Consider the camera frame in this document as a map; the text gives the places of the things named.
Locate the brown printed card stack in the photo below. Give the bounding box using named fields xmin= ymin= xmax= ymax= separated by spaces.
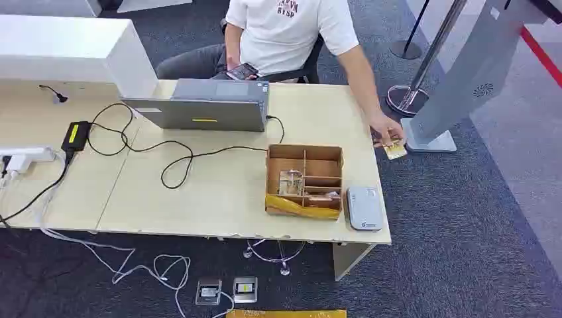
xmin=306 ymin=191 xmax=342 ymax=203

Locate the black laptop power cable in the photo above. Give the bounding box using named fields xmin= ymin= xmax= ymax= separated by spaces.
xmin=87 ymin=102 xmax=286 ymax=190

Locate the pale desk leg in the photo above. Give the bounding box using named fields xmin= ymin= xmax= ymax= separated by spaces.
xmin=331 ymin=242 xmax=377 ymax=282

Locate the white desk partition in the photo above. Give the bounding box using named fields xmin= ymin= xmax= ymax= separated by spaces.
xmin=0 ymin=14 xmax=159 ymax=100

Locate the black mains cable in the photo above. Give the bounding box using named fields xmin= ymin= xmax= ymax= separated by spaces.
xmin=0 ymin=149 xmax=74 ymax=225

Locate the dark smartphone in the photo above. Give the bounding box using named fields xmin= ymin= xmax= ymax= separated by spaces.
xmin=225 ymin=62 xmax=260 ymax=81

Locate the person's right hand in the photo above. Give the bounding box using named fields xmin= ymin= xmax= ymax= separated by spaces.
xmin=225 ymin=54 xmax=260 ymax=81

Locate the grey laptop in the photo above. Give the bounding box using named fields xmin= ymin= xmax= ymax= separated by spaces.
xmin=121 ymin=78 xmax=271 ymax=133

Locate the small black plug cable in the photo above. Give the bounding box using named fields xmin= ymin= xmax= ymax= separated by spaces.
xmin=38 ymin=84 xmax=70 ymax=105

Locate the white counter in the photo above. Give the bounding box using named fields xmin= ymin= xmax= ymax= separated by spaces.
xmin=0 ymin=0 xmax=103 ymax=18
xmin=115 ymin=0 xmax=194 ymax=14

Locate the chrome stanchion post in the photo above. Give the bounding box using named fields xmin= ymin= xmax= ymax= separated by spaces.
xmin=386 ymin=0 xmax=467 ymax=118

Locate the seated person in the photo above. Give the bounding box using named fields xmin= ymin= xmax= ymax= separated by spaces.
xmin=156 ymin=0 xmax=360 ymax=84

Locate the yellow tape strip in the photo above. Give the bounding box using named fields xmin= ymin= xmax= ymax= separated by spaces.
xmin=265 ymin=193 xmax=342 ymax=221

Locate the black stanchion post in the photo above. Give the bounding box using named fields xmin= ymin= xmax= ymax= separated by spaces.
xmin=389 ymin=0 xmax=432 ymax=61

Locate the grey card reader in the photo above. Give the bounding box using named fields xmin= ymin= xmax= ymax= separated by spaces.
xmin=346 ymin=185 xmax=384 ymax=233

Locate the chrome wire stand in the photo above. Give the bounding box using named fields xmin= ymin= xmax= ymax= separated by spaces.
xmin=242 ymin=238 xmax=308 ymax=277

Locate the white power strip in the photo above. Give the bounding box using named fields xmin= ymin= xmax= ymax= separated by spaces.
xmin=0 ymin=146 xmax=56 ymax=175

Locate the white cable bundle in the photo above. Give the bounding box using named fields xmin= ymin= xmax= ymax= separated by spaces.
xmin=0 ymin=151 xmax=236 ymax=318

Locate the black power adapter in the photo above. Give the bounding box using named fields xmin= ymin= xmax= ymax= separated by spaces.
xmin=60 ymin=121 xmax=92 ymax=153

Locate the person's left hand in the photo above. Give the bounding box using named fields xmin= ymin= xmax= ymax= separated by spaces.
xmin=368 ymin=111 xmax=406 ymax=149

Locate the wooden compartment box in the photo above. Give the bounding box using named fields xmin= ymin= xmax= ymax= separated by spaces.
xmin=264 ymin=144 xmax=345 ymax=222

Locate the steel floor socket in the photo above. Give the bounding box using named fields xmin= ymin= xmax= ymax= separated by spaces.
xmin=195 ymin=278 xmax=223 ymax=306
xmin=233 ymin=276 xmax=259 ymax=305

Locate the grey kiosk stand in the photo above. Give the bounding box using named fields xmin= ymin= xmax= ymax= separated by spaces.
xmin=400 ymin=0 xmax=551 ymax=154

